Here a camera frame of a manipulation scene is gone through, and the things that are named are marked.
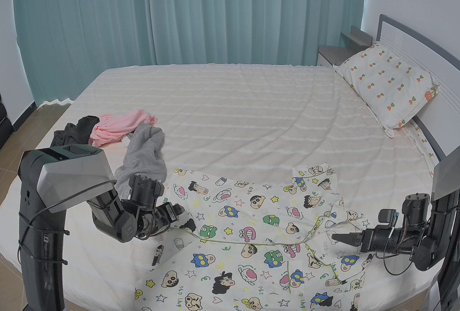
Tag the white printed pillow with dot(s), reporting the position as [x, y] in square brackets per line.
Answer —
[388, 86]

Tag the white printed pyjama top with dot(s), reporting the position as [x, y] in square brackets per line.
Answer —
[258, 248]

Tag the black chest of drawers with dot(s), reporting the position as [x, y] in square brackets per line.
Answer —
[3, 122]

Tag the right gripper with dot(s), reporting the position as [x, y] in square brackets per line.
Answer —
[375, 239]

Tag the grey bedside table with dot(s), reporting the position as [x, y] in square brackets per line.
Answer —
[337, 52]

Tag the black garment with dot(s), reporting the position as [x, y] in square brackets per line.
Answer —
[77, 129]

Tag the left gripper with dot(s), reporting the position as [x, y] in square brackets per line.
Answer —
[166, 216]

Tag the grey garment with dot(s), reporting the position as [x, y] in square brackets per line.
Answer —
[143, 155]

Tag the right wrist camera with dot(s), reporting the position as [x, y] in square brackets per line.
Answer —
[388, 218]

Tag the pink garment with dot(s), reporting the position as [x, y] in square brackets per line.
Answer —
[122, 124]

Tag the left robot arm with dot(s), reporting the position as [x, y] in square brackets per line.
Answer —
[39, 230]

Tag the bed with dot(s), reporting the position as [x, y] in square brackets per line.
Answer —
[233, 104]

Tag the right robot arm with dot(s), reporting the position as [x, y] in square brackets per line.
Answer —
[445, 230]

